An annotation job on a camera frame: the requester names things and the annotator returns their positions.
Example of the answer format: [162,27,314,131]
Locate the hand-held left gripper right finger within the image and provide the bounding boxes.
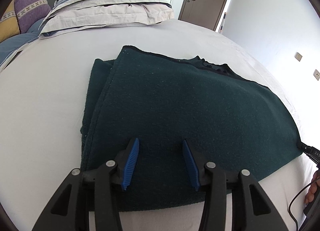
[182,139,285,231]

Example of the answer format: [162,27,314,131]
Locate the yellow cushion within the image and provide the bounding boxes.
[0,2,20,44]

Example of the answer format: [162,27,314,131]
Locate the black cable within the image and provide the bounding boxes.
[288,180,320,230]

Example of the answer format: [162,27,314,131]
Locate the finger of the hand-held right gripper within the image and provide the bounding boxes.
[297,141,320,169]

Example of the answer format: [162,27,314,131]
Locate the person's right hand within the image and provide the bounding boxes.
[304,171,320,204]

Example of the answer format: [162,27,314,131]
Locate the purple cushion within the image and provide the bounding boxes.
[14,0,52,35]

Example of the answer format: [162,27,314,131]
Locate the folded grey blue duvet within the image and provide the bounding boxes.
[39,0,175,39]

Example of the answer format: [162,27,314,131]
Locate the dark green sweater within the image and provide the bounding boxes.
[80,45,302,213]

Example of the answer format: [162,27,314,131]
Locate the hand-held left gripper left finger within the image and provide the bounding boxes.
[31,138,140,231]

